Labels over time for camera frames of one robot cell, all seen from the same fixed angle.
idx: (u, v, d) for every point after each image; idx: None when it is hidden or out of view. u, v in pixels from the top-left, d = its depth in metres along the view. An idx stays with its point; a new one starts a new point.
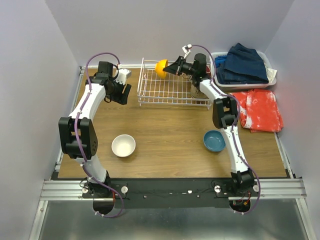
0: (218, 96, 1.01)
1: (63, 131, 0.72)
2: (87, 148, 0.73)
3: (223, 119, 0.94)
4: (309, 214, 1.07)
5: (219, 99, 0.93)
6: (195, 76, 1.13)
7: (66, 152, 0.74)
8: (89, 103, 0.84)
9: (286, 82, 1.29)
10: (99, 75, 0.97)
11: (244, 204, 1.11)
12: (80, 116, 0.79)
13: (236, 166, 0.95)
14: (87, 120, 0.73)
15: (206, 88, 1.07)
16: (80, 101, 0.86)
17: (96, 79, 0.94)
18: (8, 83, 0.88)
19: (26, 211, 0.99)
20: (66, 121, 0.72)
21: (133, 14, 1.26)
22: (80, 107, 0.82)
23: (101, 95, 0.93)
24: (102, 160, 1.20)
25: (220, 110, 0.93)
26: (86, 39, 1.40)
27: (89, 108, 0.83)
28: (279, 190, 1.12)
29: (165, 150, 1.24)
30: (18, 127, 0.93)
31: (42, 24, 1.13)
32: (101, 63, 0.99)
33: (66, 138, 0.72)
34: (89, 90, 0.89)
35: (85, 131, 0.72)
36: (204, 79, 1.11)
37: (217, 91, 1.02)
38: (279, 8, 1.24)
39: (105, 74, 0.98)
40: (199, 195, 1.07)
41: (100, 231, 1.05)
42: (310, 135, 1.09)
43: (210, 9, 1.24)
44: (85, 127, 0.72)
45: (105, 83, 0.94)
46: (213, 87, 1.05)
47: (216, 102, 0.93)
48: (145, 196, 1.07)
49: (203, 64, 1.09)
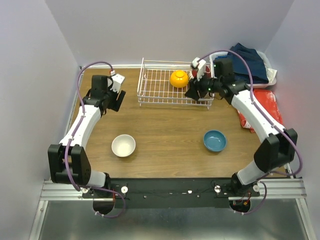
0: (269, 127, 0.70)
1: (52, 160, 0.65)
2: (79, 178, 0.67)
3: (275, 162, 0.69)
4: (309, 214, 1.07)
5: (275, 139, 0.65)
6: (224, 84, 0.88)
7: (56, 181, 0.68)
8: (81, 129, 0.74)
9: (287, 82, 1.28)
10: (93, 94, 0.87)
11: (244, 204, 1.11)
12: (71, 142, 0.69)
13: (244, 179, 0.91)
14: (79, 148, 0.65)
15: (246, 106, 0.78)
16: (72, 125, 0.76)
17: (91, 100, 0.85)
18: (8, 83, 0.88)
19: (26, 211, 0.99)
20: (56, 149, 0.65)
21: (133, 14, 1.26)
22: (72, 133, 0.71)
23: (96, 118, 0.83)
24: (102, 160, 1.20)
25: (274, 153, 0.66)
26: (86, 39, 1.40)
27: (82, 134, 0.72)
28: (279, 190, 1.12)
29: (164, 149, 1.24)
30: (17, 128, 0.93)
31: (41, 24, 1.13)
32: (95, 79, 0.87)
33: (56, 167, 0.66)
34: (82, 112, 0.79)
35: (76, 161, 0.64)
36: (237, 86, 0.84)
37: (268, 120, 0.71)
38: (279, 8, 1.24)
39: (101, 91, 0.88)
40: (199, 195, 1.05)
41: (100, 231, 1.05)
42: (310, 135, 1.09)
43: (210, 9, 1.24)
44: (75, 156, 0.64)
45: (100, 104, 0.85)
46: (260, 109, 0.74)
47: (271, 144, 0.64)
48: (145, 196, 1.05)
49: (228, 65, 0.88)
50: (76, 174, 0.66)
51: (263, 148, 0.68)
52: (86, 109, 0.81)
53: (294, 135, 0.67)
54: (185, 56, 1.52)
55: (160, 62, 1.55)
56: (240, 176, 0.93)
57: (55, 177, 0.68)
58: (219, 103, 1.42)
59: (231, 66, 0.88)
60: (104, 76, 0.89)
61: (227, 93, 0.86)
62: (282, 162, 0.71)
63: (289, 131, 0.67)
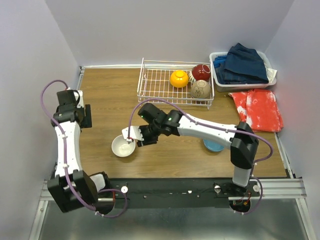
0: (225, 134, 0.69)
1: (56, 193, 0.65)
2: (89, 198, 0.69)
3: (252, 155, 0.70)
4: (309, 214, 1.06)
5: (237, 140, 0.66)
6: (160, 126, 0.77)
7: (68, 208, 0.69)
8: (72, 151, 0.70)
9: (287, 82, 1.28)
10: (63, 109, 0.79)
11: (244, 204, 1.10)
12: (69, 171, 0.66)
13: (245, 181, 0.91)
14: (81, 172, 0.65)
15: (194, 130, 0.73)
16: (58, 151, 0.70)
17: (64, 115, 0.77)
18: (8, 83, 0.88)
19: (26, 211, 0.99)
20: (56, 182, 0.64)
21: (133, 14, 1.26)
22: (64, 161, 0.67)
23: (77, 131, 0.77)
24: (102, 160, 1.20)
25: (245, 151, 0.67)
26: (86, 39, 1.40)
27: (74, 157, 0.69)
28: (279, 190, 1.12)
29: (164, 149, 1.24)
30: (17, 128, 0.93)
31: (41, 24, 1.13)
32: (60, 94, 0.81)
33: (62, 197, 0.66)
34: (61, 133, 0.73)
35: (82, 186, 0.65)
36: (173, 118, 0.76)
37: (220, 127, 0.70)
38: (279, 8, 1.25)
39: (70, 104, 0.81)
40: (198, 195, 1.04)
41: (100, 231, 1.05)
42: (310, 135, 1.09)
43: (210, 9, 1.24)
44: (79, 183, 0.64)
45: (75, 117, 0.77)
46: (207, 124, 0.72)
47: (238, 147, 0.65)
48: (145, 196, 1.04)
49: (152, 108, 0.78)
50: (86, 196, 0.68)
51: (236, 154, 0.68)
52: (64, 128, 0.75)
53: (247, 125, 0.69)
54: (185, 56, 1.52)
55: (159, 62, 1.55)
56: (237, 181, 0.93)
57: (65, 205, 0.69)
58: (219, 103, 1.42)
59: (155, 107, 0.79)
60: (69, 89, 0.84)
61: (170, 130, 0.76)
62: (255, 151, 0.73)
63: (241, 126, 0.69)
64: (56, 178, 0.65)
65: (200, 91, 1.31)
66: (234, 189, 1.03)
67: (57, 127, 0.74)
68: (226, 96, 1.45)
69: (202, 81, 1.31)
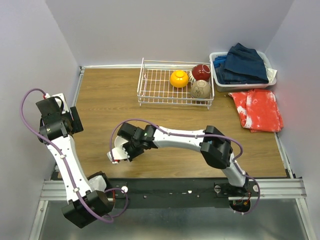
0: (196, 139, 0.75)
1: (74, 215, 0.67)
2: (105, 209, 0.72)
3: (226, 156, 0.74)
4: (309, 214, 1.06)
5: (206, 144, 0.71)
6: (139, 141, 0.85)
7: (85, 222, 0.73)
8: (76, 171, 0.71)
9: (287, 82, 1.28)
10: (48, 120, 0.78)
11: (244, 204, 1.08)
12: (81, 193, 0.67)
13: (240, 182, 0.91)
14: (94, 192, 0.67)
15: (168, 140, 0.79)
16: (62, 174, 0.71)
17: (52, 126, 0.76)
18: (8, 83, 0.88)
19: (26, 211, 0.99)
20: (72, 206, 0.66)
21: (133, 14, 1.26)
22: (72, 185, 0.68)
23: (73, 144, 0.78)
24: (102, 160, 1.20)
25: (217, 153, 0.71)
26: (85, 38, 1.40)
27: (82, 177, 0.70)
28: (279, 190, 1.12)
29: (165, 149, 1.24)
30: (17, 128, 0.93)
31: (41, 23, 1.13)
32: (42, 105, 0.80)
33: (80, 216, 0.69)
34: (59, 154, 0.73)
35: (98, 204, 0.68)
36: (147, 131, 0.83)
37: (190, 134, 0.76)
38: (279, 8, 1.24)
39: (55, 113, 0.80)
40: (198, 195, 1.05)
41: (100, 231, 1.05)
42: (310, 136, 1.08)
43: (210, 9, 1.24)
44: (95, 201, 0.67)
45: (65, 126, 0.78)
46: (178, 133, 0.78)
47: (208, 151, 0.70)
48: (145, 196, 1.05)
49: (127, 128, 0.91)
50: (102, 210, 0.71)
51: (208, 157, 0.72)
52: (59, 146, 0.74)
53: (214, 128, 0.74)
54: (185, 56, 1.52)
55: (159, 62, 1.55)
56: (234, 183, 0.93)
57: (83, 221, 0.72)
58: (219, 103, 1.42)
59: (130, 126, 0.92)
60: (49, 98, 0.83)
61: (147, 144, 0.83)
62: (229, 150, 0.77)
63: (208, 130, 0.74)
64: (71, 203, 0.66)
65: (200, 91, 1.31)
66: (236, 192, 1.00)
67: (52, 147, 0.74)
68: (226, 96, 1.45)
69: (202, 81, 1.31)
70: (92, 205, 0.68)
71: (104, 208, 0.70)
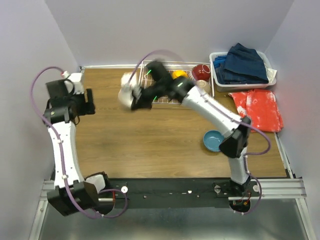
0: (229, 122, 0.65)
1: (58, 204, 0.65)
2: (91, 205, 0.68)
3: (241, 150, 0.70)
4: (309, 214, 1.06)
5: (237, 133, 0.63)
6: (165, 88, 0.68)
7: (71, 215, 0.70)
8: (69, 159, 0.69)
9: (287, 82, 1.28)
10: (55, 104, 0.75)
11: (244, 204, 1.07)
12: (68, 181, 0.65)
13: (242, 180, 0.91)
14: (81, 183, 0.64)
15: (201, 107, 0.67)
16: (55, 158, 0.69)
17: (55, 112, 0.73)
18: (8, 83, 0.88)
19: (25, 211, 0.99)
20: (57, 194, 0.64)
21: (133, 14, 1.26)
22: (62, 171, 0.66)
23: (73, 131, 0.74)
24: (102, 159, 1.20)
25: (239, 144, 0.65)
26: (86, 38, 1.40)
27: (73, 166, 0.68)
28: (279, 190, 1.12)
29: (165, 149, 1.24)
30: (17, 128, 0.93)
31: (40, 22, 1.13)
32: (52, 87, 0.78)
33: (64, 206, 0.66)
34: (56, 138, 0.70)
35: (83, 196, 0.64)
36: (183, 83, 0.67)
37: (227, 116, 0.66)
38: (278, 8, 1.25)
39: (61, 98, 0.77)
40: (198, 195, 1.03)
41: (100, 231, 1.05)
42: (310, 135, 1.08)
43: (210, 9, 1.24)
44: (81, 192, 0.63)
45: (69, 114, 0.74)
46: (215, 105, 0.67)
47: (236, 140, 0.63)
48: (145, 196, 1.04)
49: (161, 68, 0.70)
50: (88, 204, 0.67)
51: (229, 145, 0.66)
52: (59, 131, 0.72)
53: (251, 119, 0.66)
54: (185, 56, 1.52)
55: None
56: (236, 179, 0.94)
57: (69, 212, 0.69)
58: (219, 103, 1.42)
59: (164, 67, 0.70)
60: (59, 80, 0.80)
61: (174, 96, 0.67)
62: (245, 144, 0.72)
63: (248, 119, 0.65)
64: (57, 190, 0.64)
65: None
66: (233, 187, 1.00)
67: (51, 129, 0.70)
68: (226, 96, 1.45)
69: (202, 81, 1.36)
70: (77, 197, 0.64)
71: (90, 202, 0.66)
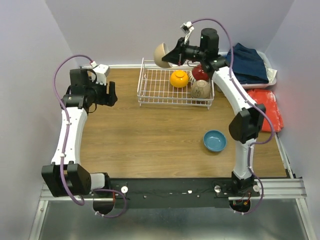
0: (242, 103, 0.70)
1: (49, 181, 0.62)
2: (81, 190, 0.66)
3: (245, 134, 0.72)
4: (309, 214, 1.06)
5: (246, 112, 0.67)
6: (205, 58, 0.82)
7: (58, 196, 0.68)
8: (71, 141, 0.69)
9: (287, 82, 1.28)
10: (75, 90, 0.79)
11: (244, 204, 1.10)
12: (64, 161, 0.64)
13: (242, 174, 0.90)
14: (75, 164, 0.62)
15: (225, 83, 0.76)
16: (60, 137, 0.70)
17: (72, 100, 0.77)
18: (9, 83, 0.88)
19: (26, 211, 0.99)
20: (50, 171, 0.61)
21: (133, 14, 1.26)
22: (62, 149, 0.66)
23: (84, 118, 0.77)
24: (101, 159, 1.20)
25: (245, 125, 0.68)
26: (86, 38, 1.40)
27: (73, 147, 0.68)
28: (278, 190, 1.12)
29: (165, 149, 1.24)
30: (17, 128, 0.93)
31: (40, 22, 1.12)
32: (74, 75, 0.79)
33: (55, 185, 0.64)
34: (66, 119, 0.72)
35: (75, 178, 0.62)
36: (219, 62, 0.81)
37: (242, 96, 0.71)
38: (278, 8, 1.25)
39: (80, 87, 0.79)
40: (198, 195, 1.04)
41: (100, 231, 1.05)
42: (310, 135, 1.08)
43: (210, 9, 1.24)
44: (74, 174, 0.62)
45: (84, 104, 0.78)
46: (238, 85, 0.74)
47: (242, 117, 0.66)
48: (145, 196, 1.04)
49: (214, 40, 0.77)
50: (77, 189, 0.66)
51: (237, 122, 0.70)
52: (70, 114, 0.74)
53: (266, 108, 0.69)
54: None
55: None
56: (236, 173, 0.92)
57: (57, 192, 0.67)
58: (219, 103, 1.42)
59: (216, 42, 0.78)
60: (82, 68, 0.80)
61: (208, 69, 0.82)
62: (252, 132, 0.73)
63: (261, 105, 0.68)
64: (51, 166, 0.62)
65: (200, 91, 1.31)
66: (232, 182, 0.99)
67: (64, 111, 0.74)
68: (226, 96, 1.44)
69: (202, 81, 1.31)
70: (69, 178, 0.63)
71: (80, 186, 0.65)
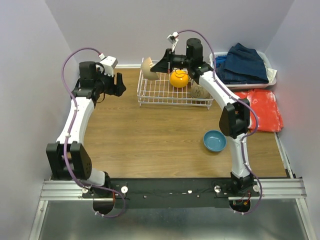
0: (227, 98, 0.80)
1: (52, 158, 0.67)
2: (81, 172, 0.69)
3: (235, 129, 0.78)
4: (309, 214, 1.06)
5: (230, 106, 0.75)
6: (190, 66, 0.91)
7: (59, 177, 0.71)
8: (76, 124, 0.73)
9: (287, 82, 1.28)
10: (84, 84, 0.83)
11: (244, 204, 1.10)
12: (68, 140, 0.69)
13: (239, 172, 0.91)
14: (78, 144, 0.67)
15: (210, 85, 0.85)
16: (67, 121, 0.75)
17: (81, 92, 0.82)
18: (9, 83, 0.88)
19: (25, 211, 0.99)
20: (55, 148, 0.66)
21: (133, 14, 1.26)
22: (68, 130, 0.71)
23: (90, 108, 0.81)
24: (101, 160, 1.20)
25: (231, 118, 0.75)
26: (86, 38, 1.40)
27: (78, 129, 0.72)
28: (278, 190, 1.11)
29: (165, 149, 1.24)
30: (17, 128, 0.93)
31: (40, 22, 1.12)
32: (83, 69, 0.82)
33: (57, 163, 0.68)
34: (74, 106, 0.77)
35: (77, 157, 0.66)
36: (203, 68, 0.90)
37: (226, 93, 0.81)
38: (278, 8, 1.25)
39: (89, 81, 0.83)
40: (199, 195, 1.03)
41: (100, 231, 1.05)
42: (310, 135, 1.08)
43: (210, 9, 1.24)
44: (76, 153, 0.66)
45: (92, 96, 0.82)
46: (222, 86, 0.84)
47: (228, 111, 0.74)
48: (145, 196, 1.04)
49: (198, 50, 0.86)
50: (78, 171, 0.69)
51: (225, 117, 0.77)
52: (78, 102, 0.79)
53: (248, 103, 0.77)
54: None
55: None
56: (234, 172, 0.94)
57: (58, 174, 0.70)
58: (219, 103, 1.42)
59: (201, 51, 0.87)
60: (91, 62, 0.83)
61: (194, 75, 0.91)
62: (242, 127, 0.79)
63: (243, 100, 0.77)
64: (56, 143, 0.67)
65: (200, 91, 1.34)
66: (232, 183, 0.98)
67: (72, 99, 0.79)
68: None
69: None
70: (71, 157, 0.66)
71: (81, 167, 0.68)
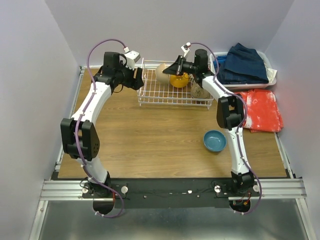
0: (223, 94, 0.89)
1: (64, 133, 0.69)
2: (88, 151, 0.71)
3: (228, 120, 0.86)
4: (309, 213, 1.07)
5: (224, 98, 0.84)
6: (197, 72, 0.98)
7: (67, 152, 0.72)
8: (92, 105, 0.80)
9: (287, 82, 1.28)
10: (105, 71, 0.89)
11: (244, 204, 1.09)
12: (82, 118, 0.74)
13: (238, 168, 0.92)
14: (89, 123, 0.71)
15: (210, 85, 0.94)
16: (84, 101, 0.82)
17: (101, 77, 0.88)
18: (9, 83, 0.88)
19: (25, 211, 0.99)
20: (68, 123, 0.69)
21: (133, 14, 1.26)
22: (82, 109, 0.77)
23: (107, 94, 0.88)
24: (101, 159, 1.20)
25: (225, 109, 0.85)
26: (86, 38, 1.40)
27: (92, 110, 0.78)
28: (279, 190, 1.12)
29: (164, 149, 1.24)
30: (18, 128, 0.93)
31: (40, 22, 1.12)
32: (107, 57, 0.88)
33: (68, 139, 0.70)
34: (93, 89, 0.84)
35: (86, 134, 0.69)
36: (207, 75, 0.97)
37: (222, 89, 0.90)
38: (279, 8, 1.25)
39: (111, 69, 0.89)
40: (198, 195, 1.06)
41: (100, 231, 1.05)
42: (310, 135, 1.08)
43: (210, 8, 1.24)
44: (86, 130, 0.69)
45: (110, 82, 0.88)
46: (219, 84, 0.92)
47: (221, 102, 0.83)
48: (145, 196, 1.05)
49: (205, 59, 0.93)
50: (85, 149, 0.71)
51: (219, 109, 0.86)
52: (97, 87, 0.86)
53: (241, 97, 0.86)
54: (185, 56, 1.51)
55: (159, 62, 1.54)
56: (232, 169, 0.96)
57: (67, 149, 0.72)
58: None
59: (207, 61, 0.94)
60: (115, 53, 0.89)
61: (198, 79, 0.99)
62: (236, 120, 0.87)
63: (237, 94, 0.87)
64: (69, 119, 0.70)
65: (200, 91, 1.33)
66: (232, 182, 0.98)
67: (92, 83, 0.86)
68: None
69: None
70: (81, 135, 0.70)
71: (89, 146, 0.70)
